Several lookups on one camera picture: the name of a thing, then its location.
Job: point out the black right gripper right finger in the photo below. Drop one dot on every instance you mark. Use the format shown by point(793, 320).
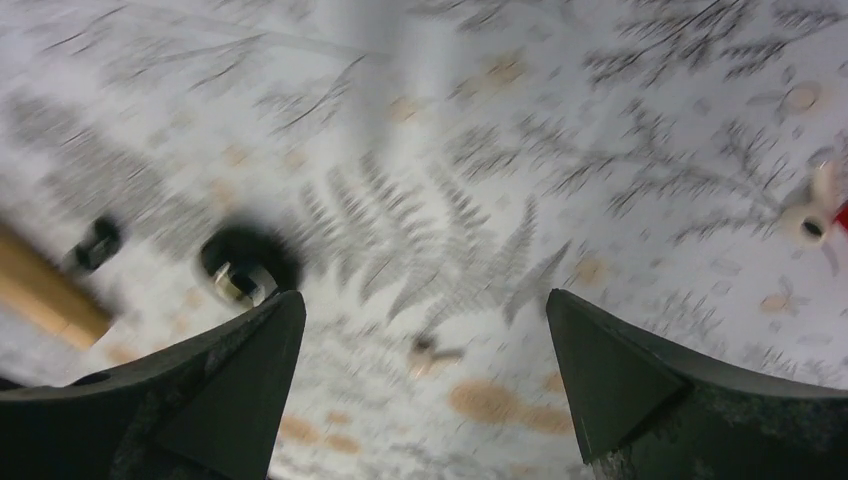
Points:
point(644, 407)

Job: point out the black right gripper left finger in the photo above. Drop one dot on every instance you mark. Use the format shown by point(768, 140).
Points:
point(205, 408)

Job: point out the black earbud charging case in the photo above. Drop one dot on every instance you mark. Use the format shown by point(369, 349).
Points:
point(244, 265)

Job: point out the black earbud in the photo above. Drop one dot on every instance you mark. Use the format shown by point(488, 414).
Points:
point(101, 242)

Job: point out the gold microphone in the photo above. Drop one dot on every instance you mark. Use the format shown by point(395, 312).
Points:
point(36, 289)

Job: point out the white earbud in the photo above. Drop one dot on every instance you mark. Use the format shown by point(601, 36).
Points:
point(807, 222)

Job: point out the red box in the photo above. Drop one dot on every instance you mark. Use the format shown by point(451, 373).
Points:
point(841, 218)

